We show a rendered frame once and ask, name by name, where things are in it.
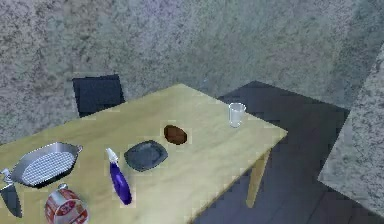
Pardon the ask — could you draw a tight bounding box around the silver roasting pan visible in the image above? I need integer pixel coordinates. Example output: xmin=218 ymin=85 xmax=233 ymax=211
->
xmin=10 ymin=141 xmax=84 ymax=188

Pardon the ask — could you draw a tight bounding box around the dark blue chair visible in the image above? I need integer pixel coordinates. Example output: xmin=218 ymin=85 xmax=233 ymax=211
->
xmin=72 ymin=74 xmax=126 ymax=118

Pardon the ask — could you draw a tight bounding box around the dark grey square plate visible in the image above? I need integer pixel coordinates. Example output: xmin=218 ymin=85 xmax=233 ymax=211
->
xmin=123 ymin=140 xmax=169 ymax=173

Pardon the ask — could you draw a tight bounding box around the clear drinking glass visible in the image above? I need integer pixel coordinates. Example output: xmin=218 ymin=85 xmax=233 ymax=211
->
xmin=228 ymin=102 xmax=247 ymax=129

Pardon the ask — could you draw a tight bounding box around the red and silver kettle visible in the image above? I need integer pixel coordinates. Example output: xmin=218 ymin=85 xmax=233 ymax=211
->
xmin=44 ymin=183 xmax=90 ymax=224

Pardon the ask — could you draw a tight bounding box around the grey kitchen knife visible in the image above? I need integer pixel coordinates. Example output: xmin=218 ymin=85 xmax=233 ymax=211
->
xmin=0 ymin=167 xmax=23 ymax=219

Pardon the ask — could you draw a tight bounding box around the brown potato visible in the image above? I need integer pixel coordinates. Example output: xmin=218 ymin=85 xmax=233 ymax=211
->
xmin=163 ymin=124 xmax=188 ymax=146

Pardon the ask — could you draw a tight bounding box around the blue spray bottle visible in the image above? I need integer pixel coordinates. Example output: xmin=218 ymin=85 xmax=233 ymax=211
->
xmin=105 ymin=147 xmax=133 ymax=206

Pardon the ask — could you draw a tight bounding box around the pale wooden table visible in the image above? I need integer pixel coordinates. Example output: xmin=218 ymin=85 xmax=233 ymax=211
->
xmin=0 ymin=83 xmax=289 ymax=224

